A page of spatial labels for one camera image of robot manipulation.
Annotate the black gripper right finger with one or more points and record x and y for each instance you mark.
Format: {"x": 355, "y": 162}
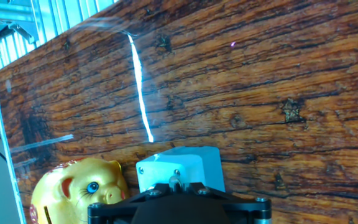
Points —
{"x": 247, "y": 210}

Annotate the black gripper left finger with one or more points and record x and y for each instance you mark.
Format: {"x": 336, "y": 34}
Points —
{"x": 113, "y": 210}

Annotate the aluminium frame post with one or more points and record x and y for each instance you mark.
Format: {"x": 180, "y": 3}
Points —
{"x": 5, "y": 14}

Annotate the white push button box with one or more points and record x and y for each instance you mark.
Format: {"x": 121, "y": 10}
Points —
{"x": 182, "y": 161}

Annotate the gold piggy bank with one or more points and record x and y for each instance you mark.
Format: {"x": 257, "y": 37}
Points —
{"x": 73, "y": 199}

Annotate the wood grain table mat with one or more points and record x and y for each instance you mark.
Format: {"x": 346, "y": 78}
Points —
{"x": 259, "y": 93}

